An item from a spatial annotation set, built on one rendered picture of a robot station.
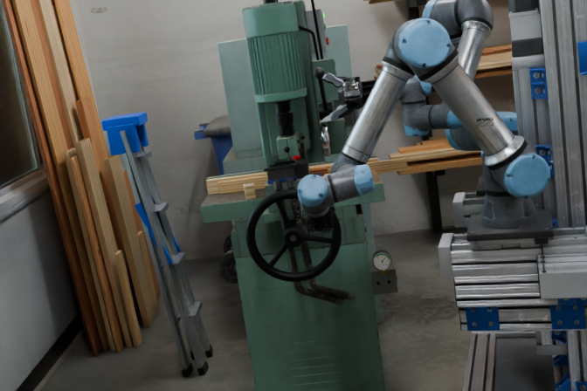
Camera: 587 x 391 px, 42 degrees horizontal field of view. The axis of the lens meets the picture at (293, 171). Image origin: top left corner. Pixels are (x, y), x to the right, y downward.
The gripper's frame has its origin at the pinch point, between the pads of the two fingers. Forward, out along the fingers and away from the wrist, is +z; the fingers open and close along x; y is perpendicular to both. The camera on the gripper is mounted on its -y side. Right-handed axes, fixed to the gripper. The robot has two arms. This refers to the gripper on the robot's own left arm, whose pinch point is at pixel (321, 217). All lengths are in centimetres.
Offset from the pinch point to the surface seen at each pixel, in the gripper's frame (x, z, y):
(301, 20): 0, 21, -79
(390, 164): 24.4, 31.1, -24.5
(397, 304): 26, 172, 0
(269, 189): -15.3, 8.6, -13.5
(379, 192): 18.8, 20.6, -11.8
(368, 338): 9, 45, 31
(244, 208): -25.4, 20.3, -12.3
